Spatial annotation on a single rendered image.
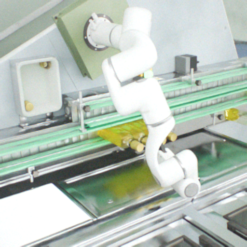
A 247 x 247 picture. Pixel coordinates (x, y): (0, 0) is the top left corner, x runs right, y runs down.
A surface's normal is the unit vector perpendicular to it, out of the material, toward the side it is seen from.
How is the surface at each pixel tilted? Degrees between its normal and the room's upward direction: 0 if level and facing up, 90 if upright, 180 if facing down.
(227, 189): 90
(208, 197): 90
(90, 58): 2
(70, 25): 2
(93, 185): 90
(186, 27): 0
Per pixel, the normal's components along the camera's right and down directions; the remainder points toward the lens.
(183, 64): -0.82, 0.22
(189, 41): 0.56, 0.26
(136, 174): -0.04, -0.94
